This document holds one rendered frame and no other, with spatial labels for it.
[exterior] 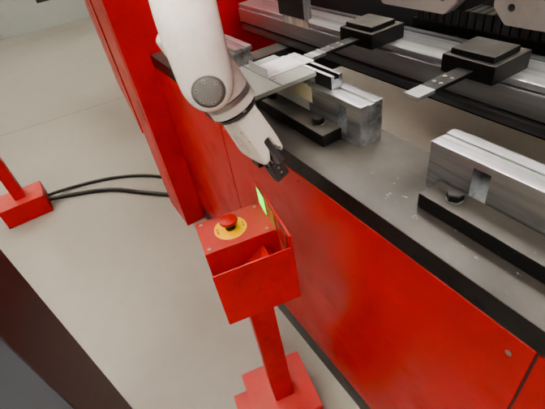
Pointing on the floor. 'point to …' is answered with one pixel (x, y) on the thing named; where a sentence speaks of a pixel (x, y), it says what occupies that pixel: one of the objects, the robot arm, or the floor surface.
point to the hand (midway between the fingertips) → (276, 169)
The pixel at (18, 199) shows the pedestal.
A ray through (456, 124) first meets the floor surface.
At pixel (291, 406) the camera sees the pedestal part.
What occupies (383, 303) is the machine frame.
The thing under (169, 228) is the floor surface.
